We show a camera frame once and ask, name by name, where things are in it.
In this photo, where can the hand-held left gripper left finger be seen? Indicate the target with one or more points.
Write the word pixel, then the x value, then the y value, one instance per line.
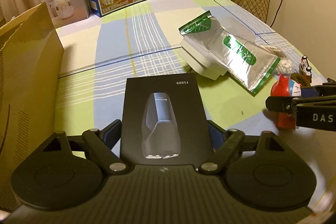
pixel 114 132

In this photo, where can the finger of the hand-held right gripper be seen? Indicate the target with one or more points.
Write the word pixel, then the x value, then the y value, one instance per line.
pixel 281 103
pixel 311 91

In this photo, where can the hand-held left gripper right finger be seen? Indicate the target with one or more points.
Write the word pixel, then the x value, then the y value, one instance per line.
pixel 214 132

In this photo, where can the red cartoon figure toy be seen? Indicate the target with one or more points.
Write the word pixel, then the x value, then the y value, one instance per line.
pixel 281 90

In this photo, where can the cotton swab bag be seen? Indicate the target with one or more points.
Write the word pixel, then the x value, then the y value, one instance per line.
pixel 284 66

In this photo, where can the black shaver box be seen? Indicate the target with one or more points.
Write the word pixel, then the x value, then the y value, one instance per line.
pixel 162 98

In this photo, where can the silver green foil pouch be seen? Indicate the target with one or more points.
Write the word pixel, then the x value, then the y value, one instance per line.
pixel 236 56

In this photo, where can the small white box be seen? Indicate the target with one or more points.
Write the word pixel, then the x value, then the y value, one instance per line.
pixel 199 61

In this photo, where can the checked tablecloth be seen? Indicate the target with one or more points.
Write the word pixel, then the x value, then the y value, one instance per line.
pixel 157 37

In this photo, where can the brown cardboard box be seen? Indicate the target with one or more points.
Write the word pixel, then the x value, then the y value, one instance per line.
pixel 26 69

